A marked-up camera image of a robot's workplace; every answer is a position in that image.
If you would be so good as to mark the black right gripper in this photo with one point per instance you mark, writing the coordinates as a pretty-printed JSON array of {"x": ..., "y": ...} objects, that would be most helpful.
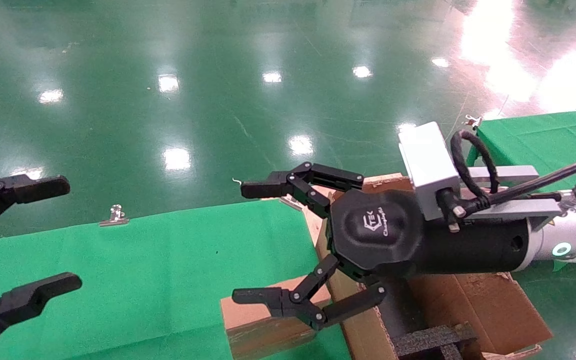
[{"x": 378, "y": 230}]

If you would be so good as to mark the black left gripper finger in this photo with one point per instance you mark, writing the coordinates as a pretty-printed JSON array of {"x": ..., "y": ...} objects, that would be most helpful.
[
  {"x": 23, "y": 300},
  {"x": 33, "y": 189}
]

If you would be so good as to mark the large open cardboard carton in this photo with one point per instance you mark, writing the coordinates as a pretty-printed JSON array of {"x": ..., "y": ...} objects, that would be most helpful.
[{"x": 488, "y": 305}]

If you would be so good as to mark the silver metal binder clip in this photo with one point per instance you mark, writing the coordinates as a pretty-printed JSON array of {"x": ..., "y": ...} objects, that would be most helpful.
[
  {"x": 114, "y": 218},
  {"x": 473, "y": 121},
  {"x": 289, "y": 202}
]

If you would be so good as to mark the large green tablecloth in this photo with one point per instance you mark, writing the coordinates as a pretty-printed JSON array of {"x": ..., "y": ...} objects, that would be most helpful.
[{"x": 168, "y": 260}]

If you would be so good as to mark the black foam insert block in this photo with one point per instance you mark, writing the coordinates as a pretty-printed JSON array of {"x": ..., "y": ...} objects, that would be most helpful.
[{"x": 433, "y": 340}]

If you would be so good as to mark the small green tablecloth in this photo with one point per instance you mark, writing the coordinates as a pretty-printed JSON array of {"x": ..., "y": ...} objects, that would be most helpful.
[{"x": 543, "y": 140}]

